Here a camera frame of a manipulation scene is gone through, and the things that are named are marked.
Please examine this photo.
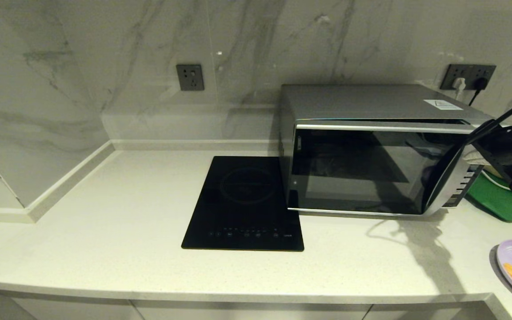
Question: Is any grey double wall socket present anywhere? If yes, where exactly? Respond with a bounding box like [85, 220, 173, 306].
[440, 64, 496, 91]

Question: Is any green cutting board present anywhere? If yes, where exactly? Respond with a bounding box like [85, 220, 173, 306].
[466, 173, 512, 223]

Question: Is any black glass microwave door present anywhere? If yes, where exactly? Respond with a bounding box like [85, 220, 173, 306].
[286, 120, 484, 217]

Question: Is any white power cable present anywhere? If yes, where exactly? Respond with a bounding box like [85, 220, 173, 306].
[482, 171, 512, 198]

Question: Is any silver microwave oven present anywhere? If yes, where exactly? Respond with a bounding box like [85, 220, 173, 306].
[280, 84, 496, 215]

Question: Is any grey single wall socket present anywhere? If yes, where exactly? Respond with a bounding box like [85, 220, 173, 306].
[176, 64, 205, 92]

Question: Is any black induction cooktop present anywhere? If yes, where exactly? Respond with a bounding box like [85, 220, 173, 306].
[181, 156, 304, 252]

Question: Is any white label sticker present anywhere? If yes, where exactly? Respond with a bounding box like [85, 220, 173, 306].
[424, 100, 464, 111]

